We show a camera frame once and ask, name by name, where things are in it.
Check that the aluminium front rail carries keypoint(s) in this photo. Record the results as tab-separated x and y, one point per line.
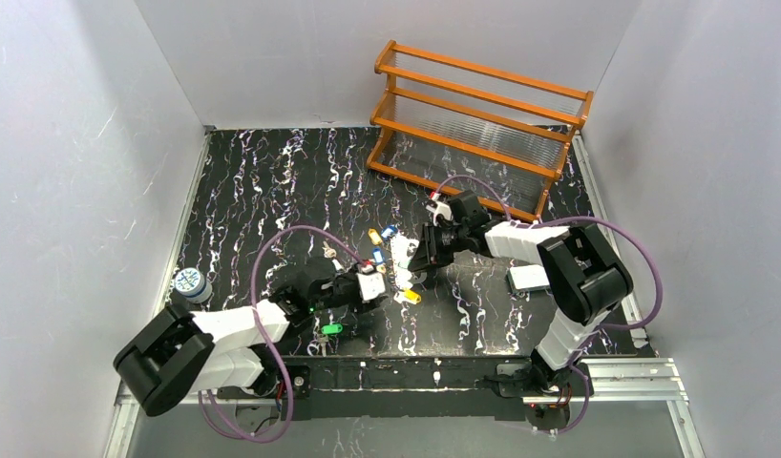
603	379

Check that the blue tag key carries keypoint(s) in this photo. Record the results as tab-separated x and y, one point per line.
377	256

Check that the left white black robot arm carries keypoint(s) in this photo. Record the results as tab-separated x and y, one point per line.
180	351

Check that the green tag key near edge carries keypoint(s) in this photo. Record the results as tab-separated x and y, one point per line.
328	331

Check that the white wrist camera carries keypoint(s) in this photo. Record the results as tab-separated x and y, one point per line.
371	282
440	211

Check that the yellow tag upper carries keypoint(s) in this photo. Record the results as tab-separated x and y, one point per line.
375	237

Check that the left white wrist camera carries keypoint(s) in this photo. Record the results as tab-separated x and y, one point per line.
371	282

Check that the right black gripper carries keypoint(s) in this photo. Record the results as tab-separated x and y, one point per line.
431	245

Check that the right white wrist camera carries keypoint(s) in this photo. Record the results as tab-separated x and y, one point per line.
440	211

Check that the orange two-tier rack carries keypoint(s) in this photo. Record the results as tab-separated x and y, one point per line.
441	117

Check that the blue white round container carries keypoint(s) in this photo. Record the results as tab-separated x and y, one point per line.
192	285

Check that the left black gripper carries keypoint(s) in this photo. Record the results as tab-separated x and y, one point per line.
353	293

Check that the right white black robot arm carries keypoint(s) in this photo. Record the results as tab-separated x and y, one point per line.
587	279

